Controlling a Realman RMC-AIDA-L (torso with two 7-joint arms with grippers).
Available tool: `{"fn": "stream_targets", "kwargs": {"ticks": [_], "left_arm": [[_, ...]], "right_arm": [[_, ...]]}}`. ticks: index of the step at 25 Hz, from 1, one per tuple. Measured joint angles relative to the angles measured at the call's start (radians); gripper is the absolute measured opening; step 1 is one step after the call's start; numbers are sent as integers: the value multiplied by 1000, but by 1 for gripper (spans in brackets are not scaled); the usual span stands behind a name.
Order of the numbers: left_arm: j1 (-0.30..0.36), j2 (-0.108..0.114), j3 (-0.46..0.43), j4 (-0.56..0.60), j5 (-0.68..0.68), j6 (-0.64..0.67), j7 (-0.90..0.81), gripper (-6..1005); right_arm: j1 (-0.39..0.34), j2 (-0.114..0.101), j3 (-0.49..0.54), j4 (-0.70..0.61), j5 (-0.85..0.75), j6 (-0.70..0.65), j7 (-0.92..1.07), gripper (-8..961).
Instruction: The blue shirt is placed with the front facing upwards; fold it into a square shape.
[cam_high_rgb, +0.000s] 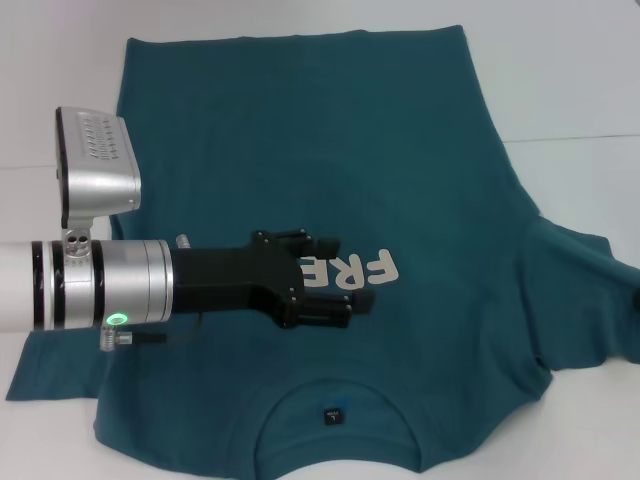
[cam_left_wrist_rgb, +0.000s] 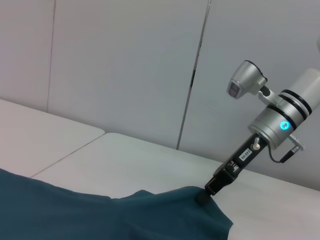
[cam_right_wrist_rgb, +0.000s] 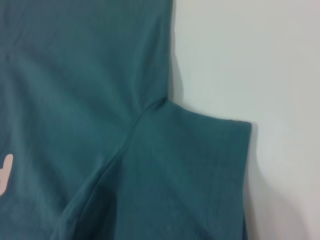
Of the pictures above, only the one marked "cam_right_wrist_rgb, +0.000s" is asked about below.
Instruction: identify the teal t-shirt with FREE print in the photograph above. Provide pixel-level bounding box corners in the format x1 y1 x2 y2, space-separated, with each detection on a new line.
0 0 252 240

